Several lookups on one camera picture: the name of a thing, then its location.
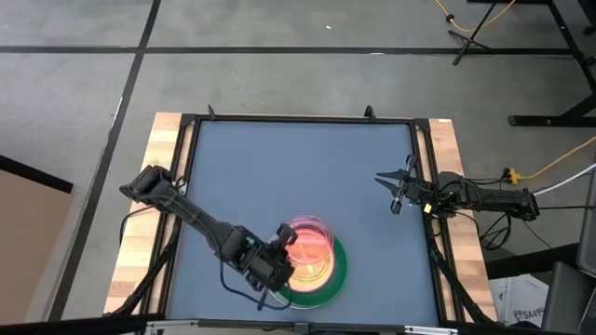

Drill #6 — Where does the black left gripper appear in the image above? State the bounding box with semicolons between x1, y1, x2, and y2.
236;222;300;312

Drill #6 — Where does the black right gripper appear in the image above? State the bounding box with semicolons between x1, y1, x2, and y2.
374;154;439;216

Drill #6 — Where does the small pink transparent plate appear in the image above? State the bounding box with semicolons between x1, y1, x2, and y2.
283;214;336;281

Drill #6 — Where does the large green plastic plate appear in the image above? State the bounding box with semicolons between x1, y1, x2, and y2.
271;234;349;310

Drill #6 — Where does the blue-grey table mat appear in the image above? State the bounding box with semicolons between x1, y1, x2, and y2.
166;119;440;327

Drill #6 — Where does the silver aluminium bar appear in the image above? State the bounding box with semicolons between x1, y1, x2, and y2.
146;318;460;335

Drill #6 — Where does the black tripod stand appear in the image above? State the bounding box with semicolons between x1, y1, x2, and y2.
447;0;500;66

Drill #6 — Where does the white printed bag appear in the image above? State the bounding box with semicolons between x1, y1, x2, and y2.
488;274;550;328

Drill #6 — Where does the dark grey panel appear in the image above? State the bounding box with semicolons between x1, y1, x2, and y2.
576;160;596;280

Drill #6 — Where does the dark grey chair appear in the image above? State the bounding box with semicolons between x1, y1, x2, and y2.
541;260;596;335

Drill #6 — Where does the brown cardboard panel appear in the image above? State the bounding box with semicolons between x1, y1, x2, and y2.
0;154;75;335

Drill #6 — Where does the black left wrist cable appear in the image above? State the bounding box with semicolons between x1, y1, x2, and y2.
218;263;295;312

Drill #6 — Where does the black table frame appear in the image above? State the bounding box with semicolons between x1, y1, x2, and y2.
104;104;502;327

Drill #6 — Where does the yellow cable with yellow plug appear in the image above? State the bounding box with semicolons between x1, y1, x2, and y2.
504;136;596;184

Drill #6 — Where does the black floor cable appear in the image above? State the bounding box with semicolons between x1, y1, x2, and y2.
119;204;157;246
478;211;514;253

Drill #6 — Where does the white cable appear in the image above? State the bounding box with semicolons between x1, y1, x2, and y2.
530;164;596;198

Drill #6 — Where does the black desk frame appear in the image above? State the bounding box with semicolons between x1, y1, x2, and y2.
467;0;596;128

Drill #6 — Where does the yellow cable with black connector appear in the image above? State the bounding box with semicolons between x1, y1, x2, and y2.
432;0;518;34

